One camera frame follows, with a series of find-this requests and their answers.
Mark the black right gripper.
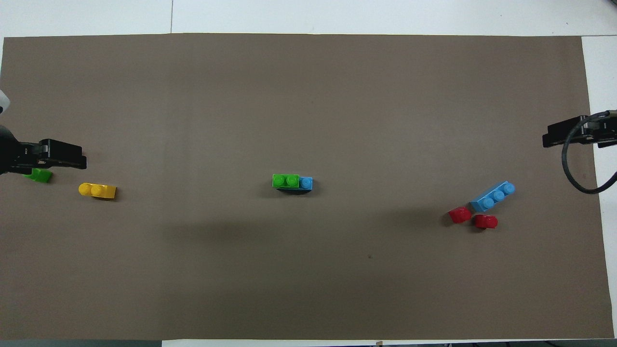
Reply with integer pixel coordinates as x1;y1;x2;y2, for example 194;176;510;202
542;114;617;149

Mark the yellow two-stud block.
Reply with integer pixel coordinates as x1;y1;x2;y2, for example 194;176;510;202
79;183;117;200

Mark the blue three-stud block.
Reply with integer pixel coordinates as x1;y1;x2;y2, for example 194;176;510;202
469;181;516;213
277;176;313;195

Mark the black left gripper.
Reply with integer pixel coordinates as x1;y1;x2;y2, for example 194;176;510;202
0;124;88;176

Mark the brown table mat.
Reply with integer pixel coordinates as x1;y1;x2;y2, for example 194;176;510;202
0;33;615;341

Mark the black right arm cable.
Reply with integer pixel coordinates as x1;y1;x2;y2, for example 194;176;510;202
562;110;617;195

